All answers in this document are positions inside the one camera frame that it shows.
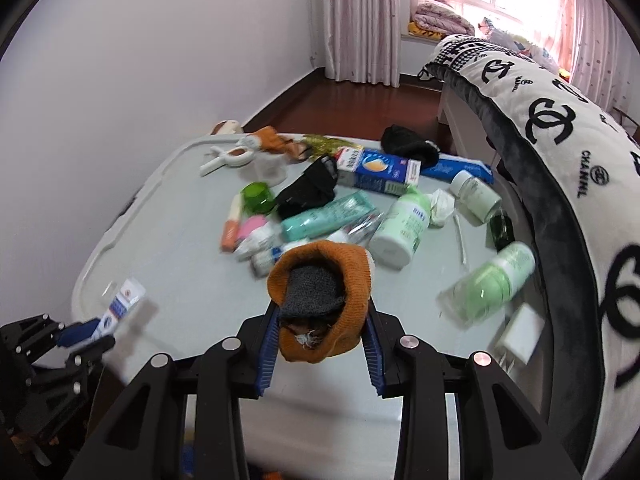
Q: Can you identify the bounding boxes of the orange knit sock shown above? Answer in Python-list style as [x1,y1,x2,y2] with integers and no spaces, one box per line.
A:
[267,240,377,363]

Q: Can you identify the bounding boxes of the blue and white milk carton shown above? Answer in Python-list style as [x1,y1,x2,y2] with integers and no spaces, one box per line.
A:
[334,146,422,197]

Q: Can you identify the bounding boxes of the white bottle with green label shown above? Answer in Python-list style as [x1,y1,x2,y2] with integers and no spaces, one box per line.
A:
[369,186,432,269]

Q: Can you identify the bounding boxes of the pink small bottle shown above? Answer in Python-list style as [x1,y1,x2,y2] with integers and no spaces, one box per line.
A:
[237,214,269,241]

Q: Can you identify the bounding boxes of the dark green small bottle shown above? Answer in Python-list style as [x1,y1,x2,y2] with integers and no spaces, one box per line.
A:
[488,211,517,252]

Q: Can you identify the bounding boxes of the orange and white tube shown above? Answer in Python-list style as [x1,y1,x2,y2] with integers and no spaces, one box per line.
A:
[221,194,244,252]

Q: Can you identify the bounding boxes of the crumpled white tissue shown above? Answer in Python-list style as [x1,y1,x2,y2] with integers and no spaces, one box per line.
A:
[429,189,457,227]

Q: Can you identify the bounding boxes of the small white bottle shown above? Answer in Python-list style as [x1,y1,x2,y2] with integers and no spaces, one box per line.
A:
[234,224,301,277]

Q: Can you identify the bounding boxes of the colourful patterned cloth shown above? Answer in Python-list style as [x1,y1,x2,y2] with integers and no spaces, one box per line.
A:
[476,16,563,75]

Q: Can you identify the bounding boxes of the large white plastic clip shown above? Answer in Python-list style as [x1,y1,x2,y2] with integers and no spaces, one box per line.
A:
[199,144,257,177]

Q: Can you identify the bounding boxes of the white charger plug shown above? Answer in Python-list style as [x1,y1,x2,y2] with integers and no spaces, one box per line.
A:
[494,301,544,367]

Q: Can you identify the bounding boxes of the blue toothpaste box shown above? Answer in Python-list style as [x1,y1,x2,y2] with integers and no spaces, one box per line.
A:
[421,156,495,185]

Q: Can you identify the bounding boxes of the beige and brown container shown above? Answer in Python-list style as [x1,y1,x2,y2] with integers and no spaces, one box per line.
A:
[209,119,244,137]

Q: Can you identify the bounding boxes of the green transparent cup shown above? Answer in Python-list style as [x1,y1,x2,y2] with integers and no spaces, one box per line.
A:
[240,182,279,217]

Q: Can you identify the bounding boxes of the black and white printed blanket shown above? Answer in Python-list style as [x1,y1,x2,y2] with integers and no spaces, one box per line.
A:
[419,34,640,480]

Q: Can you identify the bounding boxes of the white and blue tube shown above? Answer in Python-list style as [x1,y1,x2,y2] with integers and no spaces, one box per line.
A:
[96,279,147,343]

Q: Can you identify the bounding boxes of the white bed frame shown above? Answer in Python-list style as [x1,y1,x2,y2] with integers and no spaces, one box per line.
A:
[438,87,521,201]

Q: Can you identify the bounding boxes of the yellow plastic spiral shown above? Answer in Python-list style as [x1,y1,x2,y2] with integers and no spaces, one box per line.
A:
[302,134,364,157]

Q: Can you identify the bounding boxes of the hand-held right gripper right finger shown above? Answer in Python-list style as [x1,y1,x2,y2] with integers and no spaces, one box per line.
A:
[362,305,583,480]

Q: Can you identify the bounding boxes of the grey sock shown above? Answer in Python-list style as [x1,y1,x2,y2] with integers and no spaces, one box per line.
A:
[277,264,347,326]

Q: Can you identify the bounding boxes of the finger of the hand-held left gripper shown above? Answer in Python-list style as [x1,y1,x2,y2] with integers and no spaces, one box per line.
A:
[22,335,117,398]
[0,314,102,356]

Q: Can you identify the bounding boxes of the translucent white cup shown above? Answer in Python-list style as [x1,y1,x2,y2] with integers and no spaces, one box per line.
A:
[251,152,289,184]

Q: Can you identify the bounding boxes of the cotton swab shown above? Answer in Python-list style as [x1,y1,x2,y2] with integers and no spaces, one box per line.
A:
[453,214,469,267]

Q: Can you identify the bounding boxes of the pink sheer curtain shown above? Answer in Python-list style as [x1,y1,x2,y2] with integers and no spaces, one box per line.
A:
[560,0,633,113]

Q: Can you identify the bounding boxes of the jar with white lid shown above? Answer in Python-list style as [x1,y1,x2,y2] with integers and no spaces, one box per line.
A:
[449,169,503,224]

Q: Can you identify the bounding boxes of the pink dotted curtain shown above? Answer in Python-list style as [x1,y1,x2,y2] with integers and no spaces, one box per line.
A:
[309,0,422,87]

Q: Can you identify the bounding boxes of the green bottle with clear cap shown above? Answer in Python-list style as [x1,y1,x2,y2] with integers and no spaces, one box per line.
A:
[439,241,537,322]

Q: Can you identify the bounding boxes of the folded pink quilt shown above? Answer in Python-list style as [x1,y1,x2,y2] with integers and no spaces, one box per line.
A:
[409,0,477,40]

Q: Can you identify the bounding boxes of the teal toothpaste tube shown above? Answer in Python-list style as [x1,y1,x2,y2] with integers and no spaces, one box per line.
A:
[280,195,383,242]

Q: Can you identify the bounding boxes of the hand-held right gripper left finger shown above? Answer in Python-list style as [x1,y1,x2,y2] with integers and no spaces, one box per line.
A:
[65,302,282,480]

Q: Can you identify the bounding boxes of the black knit sock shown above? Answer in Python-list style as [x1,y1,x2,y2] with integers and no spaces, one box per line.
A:
[381,124,442,169]

